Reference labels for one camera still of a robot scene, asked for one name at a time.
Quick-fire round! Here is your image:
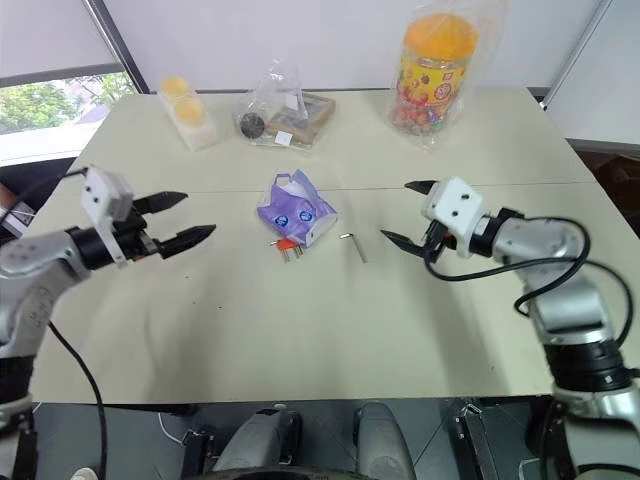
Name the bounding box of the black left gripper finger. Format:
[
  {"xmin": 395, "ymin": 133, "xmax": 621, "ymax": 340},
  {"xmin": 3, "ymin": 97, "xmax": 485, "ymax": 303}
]
[
  {"xmin": 157, "ymin": 224, "xmax": 218, "ymax": 260},
  {"xmin": 133, "ymin": 190, "xmax": 189, "ymax": 218}
]

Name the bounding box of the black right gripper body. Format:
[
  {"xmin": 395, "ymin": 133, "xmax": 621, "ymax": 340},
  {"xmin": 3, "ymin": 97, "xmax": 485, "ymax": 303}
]
[{"xmin": 422, "ymin": 220, "xmax": 459, "ymax": 264}]

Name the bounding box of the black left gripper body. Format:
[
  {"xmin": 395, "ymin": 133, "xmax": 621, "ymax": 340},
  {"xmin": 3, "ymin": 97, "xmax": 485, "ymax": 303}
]
[{"xmin": 112, "ymin": 197, "xmax": 165, "ymax": 262}]

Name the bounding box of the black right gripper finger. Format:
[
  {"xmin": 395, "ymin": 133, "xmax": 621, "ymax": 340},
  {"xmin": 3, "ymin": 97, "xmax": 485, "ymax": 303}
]
[
  {"xmin": 380, "ymin": 228, "xmax": 428, "ymax": 258},
  {"xmin": 403, "ymin": 179, "xmax": 439, "ymax": 198}
]

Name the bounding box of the purple tissue pack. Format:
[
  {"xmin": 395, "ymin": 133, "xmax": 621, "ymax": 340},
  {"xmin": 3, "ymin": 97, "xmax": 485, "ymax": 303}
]
[{"xmin": 256, "ymin": 168, "xmax": 339, "ymax": 250}]

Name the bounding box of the candy jar with orange lid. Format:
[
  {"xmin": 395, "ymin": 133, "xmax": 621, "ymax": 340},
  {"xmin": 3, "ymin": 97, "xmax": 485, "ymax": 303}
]
[{"xmin": 391, "ymin": 13, "xmax": 480, "ymax": 136}]

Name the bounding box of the black bag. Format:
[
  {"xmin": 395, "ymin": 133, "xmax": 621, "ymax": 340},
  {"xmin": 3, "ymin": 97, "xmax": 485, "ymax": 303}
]
[{"xmin": 0, "ymin": 157, "xmax": 77, "ymax": 242}]

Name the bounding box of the dark round disc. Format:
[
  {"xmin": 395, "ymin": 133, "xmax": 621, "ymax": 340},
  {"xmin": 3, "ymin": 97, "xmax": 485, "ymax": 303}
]
[{"xmin": 239, "ymin": 112, "xmax": 267, "ymax": 139}]

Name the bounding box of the flat wooden box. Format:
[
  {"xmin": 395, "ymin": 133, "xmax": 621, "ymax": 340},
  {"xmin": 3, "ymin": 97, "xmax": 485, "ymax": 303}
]
[{"xmin": 264, "ymin": 92, "xmax": 337, "ymax": 152}]

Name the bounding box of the large clear plastic bag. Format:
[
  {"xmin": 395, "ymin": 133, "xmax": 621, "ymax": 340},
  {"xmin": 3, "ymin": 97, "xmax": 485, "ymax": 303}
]
[{"xmin": 387, "ymin": 0, "xmax": 507, "ymax": 154}]

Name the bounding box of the small clear plastic bag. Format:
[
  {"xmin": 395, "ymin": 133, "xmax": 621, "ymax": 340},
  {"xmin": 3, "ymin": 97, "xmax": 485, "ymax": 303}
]
[{"xmin": 232, "ymin": 58, "xmax": 314, "ymax": 149}]

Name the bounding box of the grey rounded robot leg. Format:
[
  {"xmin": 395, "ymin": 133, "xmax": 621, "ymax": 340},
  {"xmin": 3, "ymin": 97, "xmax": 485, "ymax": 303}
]
[
  {"xmin": 212, "ymin": 407, "xmax": 304, "ymax": 474},
  {"xmin": 353, "ymin": 402, "xmax": 417, "ymax": 480}
]

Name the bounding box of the white roller blind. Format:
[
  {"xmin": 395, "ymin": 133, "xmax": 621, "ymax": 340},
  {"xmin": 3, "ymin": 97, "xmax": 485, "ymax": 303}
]
[{"xmin": 0, "ymin": 0, "xmax": 119, "ymax": 84}]

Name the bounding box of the white board panel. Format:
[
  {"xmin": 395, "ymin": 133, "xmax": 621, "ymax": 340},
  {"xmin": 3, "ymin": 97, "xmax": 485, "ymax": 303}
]
[{"xmin": 542, "ymin": 0, "xmax": 640, "ymax": 147}]

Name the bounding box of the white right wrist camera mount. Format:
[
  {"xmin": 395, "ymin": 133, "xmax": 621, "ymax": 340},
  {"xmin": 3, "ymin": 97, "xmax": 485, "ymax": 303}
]
[{"xmin": 420, "ymin": 176, "xmax": 494, "ymax": 259}]

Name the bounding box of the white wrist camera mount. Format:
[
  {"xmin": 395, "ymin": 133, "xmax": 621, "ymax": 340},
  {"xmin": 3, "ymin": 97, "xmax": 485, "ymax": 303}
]
[
  {"xmin": 81, "ymin": 167, "xmax": 136, "ymax": 269},
  {"xmin": 420, "ymin": 176, "xmax": 494, "ymax": 259}
]

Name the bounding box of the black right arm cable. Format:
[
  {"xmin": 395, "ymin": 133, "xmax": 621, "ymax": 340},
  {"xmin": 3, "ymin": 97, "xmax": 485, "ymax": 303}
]
[{"xmin": 422, "ymin": 215, "xmax": 634, "ymax": 351}]

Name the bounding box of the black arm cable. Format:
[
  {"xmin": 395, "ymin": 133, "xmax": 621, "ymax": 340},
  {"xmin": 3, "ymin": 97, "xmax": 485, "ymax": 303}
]
[
  {"xmin": 0, "ymin": 168, "xmax": 109, "ymax": 480},
  {"xmin": 422, "ymin": 215, "xmax": 634, "ymax": 351}
]

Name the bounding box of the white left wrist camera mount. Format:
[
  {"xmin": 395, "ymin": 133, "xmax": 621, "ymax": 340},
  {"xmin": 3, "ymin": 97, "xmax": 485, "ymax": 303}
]
[{"xmin": 81, "ymin": 167, "xmax": 136, "ymax": 269}]

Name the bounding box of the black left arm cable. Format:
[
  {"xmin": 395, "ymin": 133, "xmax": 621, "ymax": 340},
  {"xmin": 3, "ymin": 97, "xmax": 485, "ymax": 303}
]
[{"xmin": 0, "ymin": 168, "xmax": 109, "ymax": 480}]

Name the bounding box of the dark window frame post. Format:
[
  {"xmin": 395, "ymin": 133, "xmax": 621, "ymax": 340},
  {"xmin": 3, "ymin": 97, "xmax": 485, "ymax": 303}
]
[{"xmin": 82, "ymin": 0, "xmax": 152, "ymax": 96}]

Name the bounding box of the thin white cable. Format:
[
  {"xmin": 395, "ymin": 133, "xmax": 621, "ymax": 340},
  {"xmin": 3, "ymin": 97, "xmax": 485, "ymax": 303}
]
[{"xmin": 158, "ymin": 412, "xmax": 184, "ymax": 446}]

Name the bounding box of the black metal bracket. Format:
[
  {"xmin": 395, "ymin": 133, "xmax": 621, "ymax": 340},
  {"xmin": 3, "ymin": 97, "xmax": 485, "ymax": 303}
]
[{"xmin": 452, "ymin": 397, "xmax": 502, "ymax": 480}]

